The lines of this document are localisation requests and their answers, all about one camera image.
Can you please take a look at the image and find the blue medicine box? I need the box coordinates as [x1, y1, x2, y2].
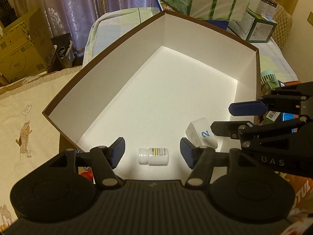
[281, 112, 299, 121]

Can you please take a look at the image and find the purple lace curtain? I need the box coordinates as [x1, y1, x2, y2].
[8, 0, 156, 53]

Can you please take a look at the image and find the green white medicine box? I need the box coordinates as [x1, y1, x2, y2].
[263, 111, 281, 123]

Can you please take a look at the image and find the orange printed cardboard mat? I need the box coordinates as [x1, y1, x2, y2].
[78, 163, 313, 235]

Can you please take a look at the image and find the black bag with logo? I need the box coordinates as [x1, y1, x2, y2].
[49, 33, 74, 72]

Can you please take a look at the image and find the pastel checked cloth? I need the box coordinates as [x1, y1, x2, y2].
[82, 7, 298, 83]

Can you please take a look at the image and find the white wall socket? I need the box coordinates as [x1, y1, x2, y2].
[307, 12, 313, 25]

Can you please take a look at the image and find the white pill bottle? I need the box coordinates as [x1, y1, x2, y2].
[138, 147, 169, 165]

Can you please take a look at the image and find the brown cardboard box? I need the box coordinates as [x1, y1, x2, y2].
[1, 9, 55, 83]

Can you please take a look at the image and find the brown white open box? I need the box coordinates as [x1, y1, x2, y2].
[43, 12, 261, 168]

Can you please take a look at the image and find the quilted beige chair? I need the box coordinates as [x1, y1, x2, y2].
[272, 4, 293, 49]

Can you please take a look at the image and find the mint handheld fan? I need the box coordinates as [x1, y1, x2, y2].
[261, 69, 278, 85]

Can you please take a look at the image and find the dark green white box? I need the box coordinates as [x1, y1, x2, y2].
[228, 9, 277, 43]

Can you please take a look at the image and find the cream cartoon cloth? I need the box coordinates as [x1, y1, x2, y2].
[1, 66, 82, 231]

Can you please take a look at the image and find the white cube power adapter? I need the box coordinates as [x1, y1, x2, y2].
[186, 118, 218, 149]

